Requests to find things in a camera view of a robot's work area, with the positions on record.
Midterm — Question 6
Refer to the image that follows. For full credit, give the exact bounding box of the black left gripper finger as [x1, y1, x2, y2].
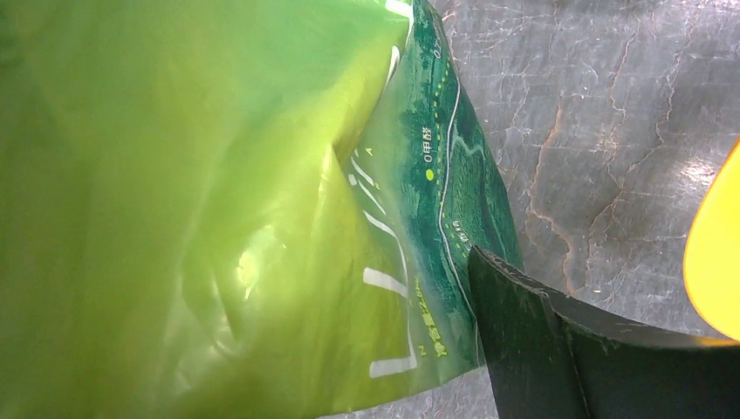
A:
[468, 247, 739, 418]

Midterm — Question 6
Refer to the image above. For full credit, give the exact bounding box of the yellow plastic scoop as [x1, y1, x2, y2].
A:
[682, 143, 739, 340]

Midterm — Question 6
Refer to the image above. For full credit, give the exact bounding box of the green cat litter bag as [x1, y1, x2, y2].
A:
[1, 1, 521, 418]

